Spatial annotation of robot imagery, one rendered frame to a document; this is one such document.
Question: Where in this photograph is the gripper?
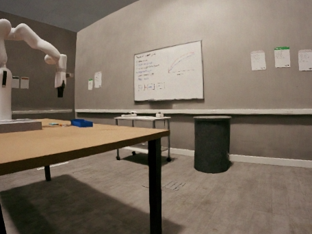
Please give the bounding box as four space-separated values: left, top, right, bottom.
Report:
55 72 66 97

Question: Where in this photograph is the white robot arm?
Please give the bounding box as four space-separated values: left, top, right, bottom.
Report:
0 19 74 122

